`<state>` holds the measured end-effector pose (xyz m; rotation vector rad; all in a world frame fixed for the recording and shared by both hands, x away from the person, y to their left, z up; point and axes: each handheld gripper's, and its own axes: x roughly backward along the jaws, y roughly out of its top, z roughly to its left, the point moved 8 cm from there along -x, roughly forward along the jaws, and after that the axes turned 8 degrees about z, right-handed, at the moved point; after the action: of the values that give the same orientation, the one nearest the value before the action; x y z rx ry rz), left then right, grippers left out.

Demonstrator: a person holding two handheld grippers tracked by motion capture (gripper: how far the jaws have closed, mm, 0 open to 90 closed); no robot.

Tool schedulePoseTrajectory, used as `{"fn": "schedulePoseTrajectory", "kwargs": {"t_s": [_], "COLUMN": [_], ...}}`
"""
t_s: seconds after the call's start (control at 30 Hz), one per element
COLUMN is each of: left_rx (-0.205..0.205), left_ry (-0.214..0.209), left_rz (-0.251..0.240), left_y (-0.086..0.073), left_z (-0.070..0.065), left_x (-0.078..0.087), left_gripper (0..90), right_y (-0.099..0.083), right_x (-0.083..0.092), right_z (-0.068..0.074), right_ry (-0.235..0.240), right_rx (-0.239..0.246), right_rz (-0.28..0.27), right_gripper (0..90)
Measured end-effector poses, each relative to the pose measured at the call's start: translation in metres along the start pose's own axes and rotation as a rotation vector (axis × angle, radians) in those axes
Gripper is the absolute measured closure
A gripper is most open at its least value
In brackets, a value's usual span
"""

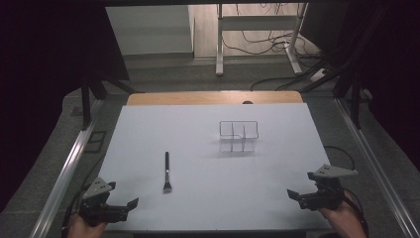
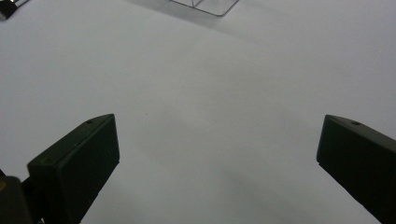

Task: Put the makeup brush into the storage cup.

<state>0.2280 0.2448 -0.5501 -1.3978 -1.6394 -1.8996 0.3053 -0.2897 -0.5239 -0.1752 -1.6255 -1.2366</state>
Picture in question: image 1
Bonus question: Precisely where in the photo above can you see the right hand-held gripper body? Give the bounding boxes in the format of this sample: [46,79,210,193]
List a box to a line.
[298,164,359,212]

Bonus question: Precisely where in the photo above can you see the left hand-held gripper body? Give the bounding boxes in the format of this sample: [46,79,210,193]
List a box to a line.
[78,177,130,228]

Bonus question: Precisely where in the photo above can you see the black makeup brush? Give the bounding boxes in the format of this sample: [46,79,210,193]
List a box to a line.
[162,151,173,194]

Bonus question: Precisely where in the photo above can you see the clear acrylic organizer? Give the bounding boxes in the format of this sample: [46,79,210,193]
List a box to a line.
[218,120,260,154]

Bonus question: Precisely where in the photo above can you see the person's left hand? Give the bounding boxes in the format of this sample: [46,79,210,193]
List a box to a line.
[67,213,109,238]

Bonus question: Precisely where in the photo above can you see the person's right hand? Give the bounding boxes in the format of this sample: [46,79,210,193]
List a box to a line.
[318,192,367,238]

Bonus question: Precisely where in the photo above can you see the white table board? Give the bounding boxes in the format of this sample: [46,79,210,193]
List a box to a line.
[98,102,333,233]

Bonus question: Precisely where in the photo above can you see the black metal stand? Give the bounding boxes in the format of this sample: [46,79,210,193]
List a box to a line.
[299,3,375,131]
[79,69,144,132]

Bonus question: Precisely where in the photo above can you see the white power strip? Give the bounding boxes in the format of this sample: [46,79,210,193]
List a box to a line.
[309,67,329,83]

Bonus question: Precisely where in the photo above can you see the black curtain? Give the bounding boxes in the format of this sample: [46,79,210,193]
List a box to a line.
[0,0,131,213]
[298,0,420,173]

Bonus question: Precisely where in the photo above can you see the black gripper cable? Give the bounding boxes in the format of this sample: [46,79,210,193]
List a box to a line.
[342,188,370,238]
[60,183,88,238]

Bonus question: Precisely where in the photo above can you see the black floor cable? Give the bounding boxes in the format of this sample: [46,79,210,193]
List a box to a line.
[323,145,357,172]
[249,75,300,92]

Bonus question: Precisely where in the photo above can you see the black flat frame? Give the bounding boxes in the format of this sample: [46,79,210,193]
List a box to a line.
[83,130,108,155]

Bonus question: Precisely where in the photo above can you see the aluminium rail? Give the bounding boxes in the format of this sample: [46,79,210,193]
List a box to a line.
[29,98,105,238]
[334,97,420,238]

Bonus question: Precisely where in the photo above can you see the tangle of black cables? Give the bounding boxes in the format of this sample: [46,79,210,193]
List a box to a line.
[220,3,323,67]

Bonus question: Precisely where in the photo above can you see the white metal desk frame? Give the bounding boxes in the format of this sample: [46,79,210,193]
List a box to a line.
[215,3,310,77]

